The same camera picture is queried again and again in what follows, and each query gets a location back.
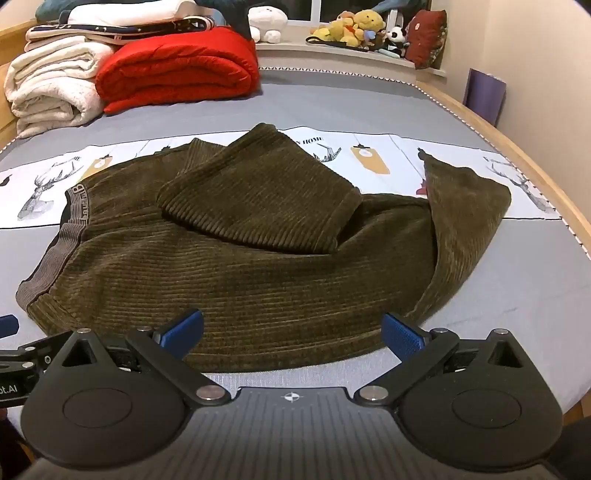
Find panda plush toy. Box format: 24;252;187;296
385;25;410;52

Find orange plush toy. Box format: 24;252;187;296
335;11;362;42

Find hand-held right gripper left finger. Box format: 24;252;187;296
60;309;227;408

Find red folded quilt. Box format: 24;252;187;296
95;27;262;115

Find navy patterned folded blanket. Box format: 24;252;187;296
25;16;218;52

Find white plush toy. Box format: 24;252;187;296
248;6;289;44

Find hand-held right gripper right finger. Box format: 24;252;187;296
355;313;527;409

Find white folded fleece blanket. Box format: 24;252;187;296
4;36;116;138

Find window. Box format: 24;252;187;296
259;0;435;29

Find olive corduroy pants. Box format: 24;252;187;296
15;122;512;372

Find wooden bed frame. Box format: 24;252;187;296
0;18;591;416

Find purple board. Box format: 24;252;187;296
463;68;506;127

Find dark teal cloth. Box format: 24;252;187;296
196;0;260;41

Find person's dark clothing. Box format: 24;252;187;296
561;418;591;480

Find small yellow plush toy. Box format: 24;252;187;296
311;25;343;43

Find white pillow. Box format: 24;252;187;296
60;0;200;27

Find white deer printed sheet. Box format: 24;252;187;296
0;128;561;232

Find red cushion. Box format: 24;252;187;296
405;9;448;70

